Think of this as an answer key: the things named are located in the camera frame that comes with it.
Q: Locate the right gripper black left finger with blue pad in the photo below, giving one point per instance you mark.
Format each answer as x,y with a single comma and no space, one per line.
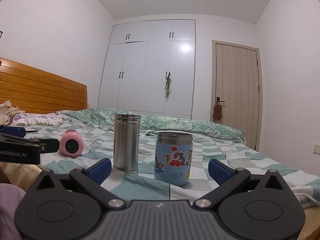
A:
68,206

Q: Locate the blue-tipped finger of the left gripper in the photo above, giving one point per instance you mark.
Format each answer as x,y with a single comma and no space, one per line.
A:
13,130

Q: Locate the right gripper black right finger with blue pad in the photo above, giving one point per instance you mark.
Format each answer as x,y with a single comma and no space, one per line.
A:
251,206

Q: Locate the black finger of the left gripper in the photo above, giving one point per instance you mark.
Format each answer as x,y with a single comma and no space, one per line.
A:
47,145

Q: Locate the pink steel cup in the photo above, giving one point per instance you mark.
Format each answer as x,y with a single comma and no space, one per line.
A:
71,143

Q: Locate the tall stainless steel cup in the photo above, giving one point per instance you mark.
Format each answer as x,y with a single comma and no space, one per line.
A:
126,142

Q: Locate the blue cartoon steel cup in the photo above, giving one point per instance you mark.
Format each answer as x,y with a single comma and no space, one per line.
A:
173,155

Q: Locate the beige crumpled cloth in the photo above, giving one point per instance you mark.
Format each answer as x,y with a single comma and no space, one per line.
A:
7,113

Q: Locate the purple floral pillow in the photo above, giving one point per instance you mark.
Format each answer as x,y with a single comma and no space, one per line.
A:
27,119

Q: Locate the wooden headboard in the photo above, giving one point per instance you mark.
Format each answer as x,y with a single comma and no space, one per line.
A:
37,91

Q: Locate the green floral duvet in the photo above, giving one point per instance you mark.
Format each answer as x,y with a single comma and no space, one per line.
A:
104,118

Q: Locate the beige wooden door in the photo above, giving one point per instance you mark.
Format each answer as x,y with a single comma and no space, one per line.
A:
237,80

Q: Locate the white wardrobe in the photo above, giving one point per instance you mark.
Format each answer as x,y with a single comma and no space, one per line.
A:
138,58

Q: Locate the green hanging ornament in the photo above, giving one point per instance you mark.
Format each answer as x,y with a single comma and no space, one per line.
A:
167,85

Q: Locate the white wall socket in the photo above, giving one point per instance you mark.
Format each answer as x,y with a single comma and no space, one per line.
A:
316,148

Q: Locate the black door handle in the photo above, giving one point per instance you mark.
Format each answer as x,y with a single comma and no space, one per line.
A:
218,100

